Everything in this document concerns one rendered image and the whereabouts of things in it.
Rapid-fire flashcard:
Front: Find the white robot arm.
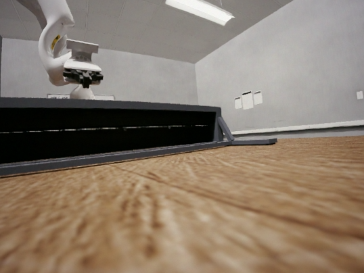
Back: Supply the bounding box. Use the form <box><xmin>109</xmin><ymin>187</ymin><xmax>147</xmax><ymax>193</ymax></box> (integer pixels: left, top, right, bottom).
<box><xmin>16</xmin><ymin>0</ymin><xmax>99</xmax><ymax>99</ymax></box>

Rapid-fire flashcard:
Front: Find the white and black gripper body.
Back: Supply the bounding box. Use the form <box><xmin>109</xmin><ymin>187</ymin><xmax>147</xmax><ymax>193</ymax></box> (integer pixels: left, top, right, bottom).
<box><xmin>64</xmin><ymin>55</ymin><xmax>101</xmax><ymax>85</ymax></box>

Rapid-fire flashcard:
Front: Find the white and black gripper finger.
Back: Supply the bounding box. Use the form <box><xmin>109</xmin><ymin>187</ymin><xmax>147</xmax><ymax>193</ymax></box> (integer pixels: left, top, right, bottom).
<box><xmin>63</xmin><ymin>69</ymin><xmax>87</xmax><ymax>89</ymax></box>
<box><xmin>85</xmin><ymin>70</ymin><xmax>104</xmax><ymax>89</ymax></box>

